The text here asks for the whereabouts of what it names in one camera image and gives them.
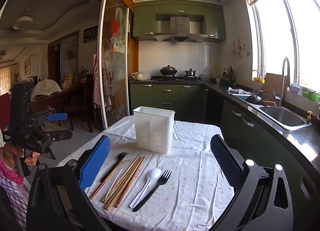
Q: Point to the crumpled dishcloth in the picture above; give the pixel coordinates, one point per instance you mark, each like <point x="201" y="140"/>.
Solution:
<point x="237" y="90"/>

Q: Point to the wooden cutting board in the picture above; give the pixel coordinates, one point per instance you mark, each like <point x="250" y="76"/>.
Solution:
<point x="272" y="83"/>

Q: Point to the steel kitchen sink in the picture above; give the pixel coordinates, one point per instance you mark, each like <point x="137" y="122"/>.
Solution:
<point x="282" y="117"/>

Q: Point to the red checkered apron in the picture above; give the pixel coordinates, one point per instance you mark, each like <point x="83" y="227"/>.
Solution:
<point x="98" y="83"/>

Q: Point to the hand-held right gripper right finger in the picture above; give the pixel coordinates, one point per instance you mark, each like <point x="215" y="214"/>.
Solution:
<point x="225" y="160"/>

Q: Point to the white ceiling lamp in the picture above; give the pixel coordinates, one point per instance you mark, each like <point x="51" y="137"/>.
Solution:
<point x="23" y="20"/>

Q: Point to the white plastic utensil holder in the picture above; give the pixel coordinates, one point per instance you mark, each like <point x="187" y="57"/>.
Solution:
<point x="152" y="120"/>

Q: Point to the green kitchen cabinets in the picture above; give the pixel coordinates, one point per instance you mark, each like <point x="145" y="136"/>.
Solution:
<point x="143" y="20"/>
<point x="166" y="100"/>

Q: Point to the white plastic spoon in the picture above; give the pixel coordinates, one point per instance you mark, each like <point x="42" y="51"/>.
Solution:
<point x="153" y="174"/>

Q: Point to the steel range hood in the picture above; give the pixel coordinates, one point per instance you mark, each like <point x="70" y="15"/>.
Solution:
<point x="178" y="24"/>

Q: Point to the tall steel faucet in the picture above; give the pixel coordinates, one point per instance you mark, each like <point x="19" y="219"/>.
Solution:
<point x="283" y="80"/>

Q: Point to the yellow soap pump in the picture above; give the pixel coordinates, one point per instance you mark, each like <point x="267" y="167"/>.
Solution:
<point x="310" y="117"/>

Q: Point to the red cushioned chair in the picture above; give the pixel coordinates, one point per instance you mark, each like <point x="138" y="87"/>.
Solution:
<point x="5" y="110"/>

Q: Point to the white mug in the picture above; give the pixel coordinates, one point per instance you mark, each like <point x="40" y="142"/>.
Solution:
<point x="218" y="80"/>

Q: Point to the flower-printed sliding glass door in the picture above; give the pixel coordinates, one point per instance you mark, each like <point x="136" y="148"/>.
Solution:
<point x="117" y="70"/>

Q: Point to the green plastic tray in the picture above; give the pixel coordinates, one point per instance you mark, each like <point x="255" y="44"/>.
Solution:
<point x="310" y="94"/>

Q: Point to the person's left hand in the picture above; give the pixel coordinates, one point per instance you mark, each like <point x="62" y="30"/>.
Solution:
<point x="10" y="157"/>

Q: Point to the green upper kitchen cabinets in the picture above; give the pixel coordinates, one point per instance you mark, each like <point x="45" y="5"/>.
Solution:
<point x="143" y="20"/>

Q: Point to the dark wooden chair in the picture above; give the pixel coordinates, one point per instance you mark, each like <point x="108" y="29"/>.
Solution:
<point x="82" y="100"/>

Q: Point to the green lower kitchen cabinets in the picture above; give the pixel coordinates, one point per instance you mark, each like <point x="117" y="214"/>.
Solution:
<point x="166" y="100"/>

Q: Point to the dark framed wall picture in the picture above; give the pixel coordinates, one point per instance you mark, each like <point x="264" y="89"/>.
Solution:
<point x="90" y="34"/>

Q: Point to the row of condiment bottles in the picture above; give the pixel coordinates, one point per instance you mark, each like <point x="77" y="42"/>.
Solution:
<point x="228" y="74"/>

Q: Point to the wall poster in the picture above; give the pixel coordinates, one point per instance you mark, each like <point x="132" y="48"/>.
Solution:
<point x="70" y="53"/>

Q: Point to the clear plastic bag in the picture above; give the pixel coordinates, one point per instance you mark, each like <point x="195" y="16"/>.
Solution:
<point x="141" y="76"/>

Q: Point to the dark stone countertop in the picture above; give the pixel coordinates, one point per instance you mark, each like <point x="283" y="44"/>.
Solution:
<point x="307" y="140"/>

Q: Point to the person's left forearm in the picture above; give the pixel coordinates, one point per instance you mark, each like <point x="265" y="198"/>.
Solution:
<point x="10" y="196"/>

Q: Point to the pale purple bowl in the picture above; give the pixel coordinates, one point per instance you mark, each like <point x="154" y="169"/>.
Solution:
<point x="296" y="89"/>

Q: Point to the black plastic fork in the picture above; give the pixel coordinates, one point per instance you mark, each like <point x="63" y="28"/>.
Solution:
<point x="163" y="176"/>
<point x="122" y="157"/>

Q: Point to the black wok with lid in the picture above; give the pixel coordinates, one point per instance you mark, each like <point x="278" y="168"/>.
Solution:
<point x="168" y="70"/>

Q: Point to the yellow faucet sponge holder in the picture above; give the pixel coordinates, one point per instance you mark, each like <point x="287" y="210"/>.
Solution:
<point x="259" y="79"/>

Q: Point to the black gas stove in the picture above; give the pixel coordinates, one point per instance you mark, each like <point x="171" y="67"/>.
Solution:
<point x="180" y="79"/>

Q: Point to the bundle of wooden chopsticks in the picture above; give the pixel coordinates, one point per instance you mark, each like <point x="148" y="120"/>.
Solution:
<point x="126" y="185"/>

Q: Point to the floral white tablecloth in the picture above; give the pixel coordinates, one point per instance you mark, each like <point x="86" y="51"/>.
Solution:
<point x="187" y="171"/>

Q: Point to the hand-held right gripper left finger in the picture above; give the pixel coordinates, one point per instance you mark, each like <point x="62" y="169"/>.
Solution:
<point x="96" y="160"/>

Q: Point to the small steel faucet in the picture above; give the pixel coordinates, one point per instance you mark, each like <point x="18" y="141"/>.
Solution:
<point x="258" y="83"/>

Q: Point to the clear plastic spoon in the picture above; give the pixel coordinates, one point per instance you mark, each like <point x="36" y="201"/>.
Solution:
<point x="115" y="183"/>

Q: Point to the dark wooden dining table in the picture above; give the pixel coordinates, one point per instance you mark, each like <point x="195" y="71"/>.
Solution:
<point x="55" y="98"/>

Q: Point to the red-ended wooden chopstick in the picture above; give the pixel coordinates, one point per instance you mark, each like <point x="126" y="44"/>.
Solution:
<point x="100" y="188"/>
<point x="130" y="182"/>

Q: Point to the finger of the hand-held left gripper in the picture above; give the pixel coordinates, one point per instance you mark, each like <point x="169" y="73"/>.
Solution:
<point x="61" y="135"/>
<point x="57" y="116"/>

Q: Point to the white lace food cover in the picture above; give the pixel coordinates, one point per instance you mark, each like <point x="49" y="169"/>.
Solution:
<point x="46" y="88"/>

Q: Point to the kitchen window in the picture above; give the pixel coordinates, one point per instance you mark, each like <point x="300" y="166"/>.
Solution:
<point x="275" y="33"/>

